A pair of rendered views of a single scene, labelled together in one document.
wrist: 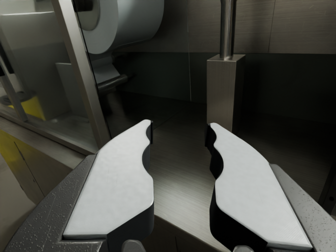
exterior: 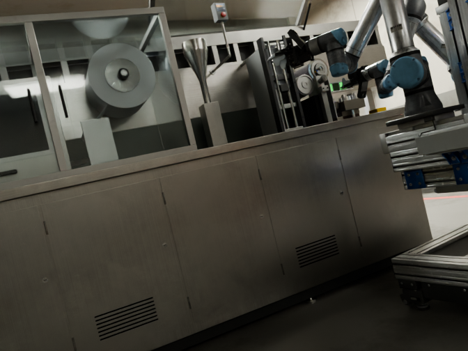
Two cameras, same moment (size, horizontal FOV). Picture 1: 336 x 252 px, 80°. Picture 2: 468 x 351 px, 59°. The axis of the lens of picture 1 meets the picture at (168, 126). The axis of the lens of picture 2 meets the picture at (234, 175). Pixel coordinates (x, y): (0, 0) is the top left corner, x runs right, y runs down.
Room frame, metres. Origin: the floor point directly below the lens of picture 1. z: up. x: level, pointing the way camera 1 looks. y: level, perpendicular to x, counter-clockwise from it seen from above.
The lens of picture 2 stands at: (-0.60, 1.85, 0.77)
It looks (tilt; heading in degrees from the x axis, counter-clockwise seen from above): 1 degrees down; 300
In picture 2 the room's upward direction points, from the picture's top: 13 degrees counter-clockwise
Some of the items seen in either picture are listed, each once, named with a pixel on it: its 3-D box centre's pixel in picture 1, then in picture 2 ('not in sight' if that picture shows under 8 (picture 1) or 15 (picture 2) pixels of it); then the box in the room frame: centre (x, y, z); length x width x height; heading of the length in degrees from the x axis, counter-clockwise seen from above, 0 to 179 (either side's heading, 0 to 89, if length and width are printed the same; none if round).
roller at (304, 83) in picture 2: not in sight; (294, 90); (0.27, -0.69, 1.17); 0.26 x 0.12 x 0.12; 143
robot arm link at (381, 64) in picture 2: not in sight; (380, 69); (-0.27, -0.49, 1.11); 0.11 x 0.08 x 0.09; 143
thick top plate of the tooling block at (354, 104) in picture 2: not in sight; (335, 111); (0.12, -0.95, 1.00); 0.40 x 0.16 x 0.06; 143
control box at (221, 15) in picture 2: not in sight; (220, 12); (0.46, -0.29, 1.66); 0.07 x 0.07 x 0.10; 59
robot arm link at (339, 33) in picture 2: not in sight; (332, 40); (-0.18, 0.02, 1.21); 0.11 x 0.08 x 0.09; 175
